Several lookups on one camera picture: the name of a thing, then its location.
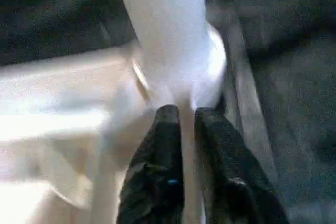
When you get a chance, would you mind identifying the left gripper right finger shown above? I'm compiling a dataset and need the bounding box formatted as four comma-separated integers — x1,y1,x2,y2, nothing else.
195,107,289,224

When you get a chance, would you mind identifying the white plastic table top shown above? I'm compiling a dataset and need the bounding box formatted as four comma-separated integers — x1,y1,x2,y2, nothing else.
0,48,279,224

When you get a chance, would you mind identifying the white plastic table leg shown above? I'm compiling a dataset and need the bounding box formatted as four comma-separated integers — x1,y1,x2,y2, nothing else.
112,0,228,109

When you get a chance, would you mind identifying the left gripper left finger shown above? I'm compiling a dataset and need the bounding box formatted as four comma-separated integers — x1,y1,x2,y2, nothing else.
120,104,184,224

